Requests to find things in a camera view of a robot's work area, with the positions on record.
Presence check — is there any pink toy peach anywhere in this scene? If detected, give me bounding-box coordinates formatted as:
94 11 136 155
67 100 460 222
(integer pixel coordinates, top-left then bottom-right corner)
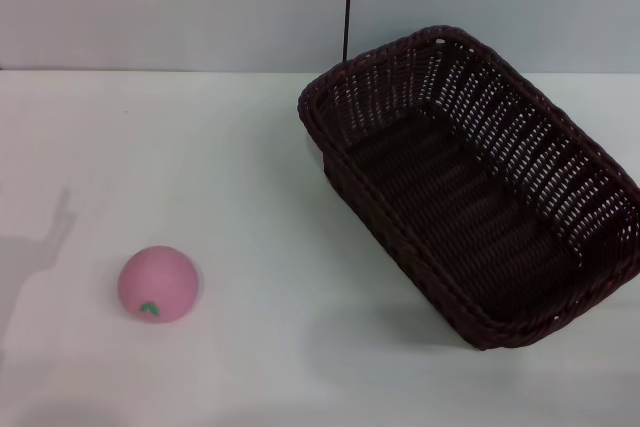
117 245 201 324

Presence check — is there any dark brown woven basket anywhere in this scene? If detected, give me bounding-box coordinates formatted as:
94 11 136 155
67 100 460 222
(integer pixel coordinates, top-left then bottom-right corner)
298 24 640 352

